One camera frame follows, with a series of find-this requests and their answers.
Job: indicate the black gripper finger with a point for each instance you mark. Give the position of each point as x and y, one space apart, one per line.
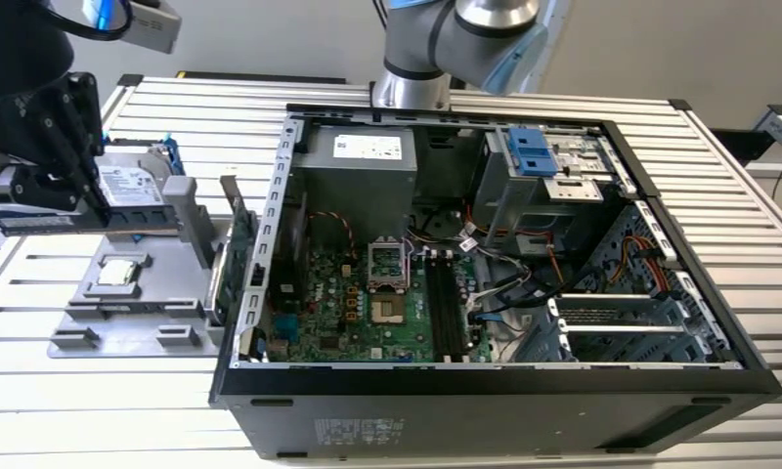
82 127
39 188

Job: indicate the dark RAM stick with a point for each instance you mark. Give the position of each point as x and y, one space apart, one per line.
137 220
137 308

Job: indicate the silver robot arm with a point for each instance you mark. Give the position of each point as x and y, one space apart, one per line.
417 49

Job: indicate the hard disk in blue carrier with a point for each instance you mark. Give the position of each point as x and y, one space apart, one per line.
137 181

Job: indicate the silver CPU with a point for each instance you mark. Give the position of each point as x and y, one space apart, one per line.
118 272

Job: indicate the grey parts rack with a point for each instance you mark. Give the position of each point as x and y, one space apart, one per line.
163 273

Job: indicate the black yellow bar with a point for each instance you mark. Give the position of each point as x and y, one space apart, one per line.
267 76

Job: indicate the green graphics card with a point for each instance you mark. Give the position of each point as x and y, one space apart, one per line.
238 254

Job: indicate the black case fan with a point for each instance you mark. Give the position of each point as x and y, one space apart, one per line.
290 254

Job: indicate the grey power supply unit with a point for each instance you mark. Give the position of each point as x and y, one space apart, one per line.
358 195

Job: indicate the blue expansion slot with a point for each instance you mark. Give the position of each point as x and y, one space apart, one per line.
286 327

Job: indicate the green motherboard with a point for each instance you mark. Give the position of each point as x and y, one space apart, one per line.
329 312

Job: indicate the CPU socket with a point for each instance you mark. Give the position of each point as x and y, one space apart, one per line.
388 309

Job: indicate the multicolour motherboard power bundle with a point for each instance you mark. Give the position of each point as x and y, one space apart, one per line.
444 240

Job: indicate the blue plastic drive latch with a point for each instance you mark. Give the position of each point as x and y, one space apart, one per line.
528 151

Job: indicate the white board blue edge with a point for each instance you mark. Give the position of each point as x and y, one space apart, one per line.
561 49

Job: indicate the black PC case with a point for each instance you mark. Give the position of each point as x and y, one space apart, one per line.
430 420

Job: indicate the silver disk bay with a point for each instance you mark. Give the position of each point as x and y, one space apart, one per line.
627 328

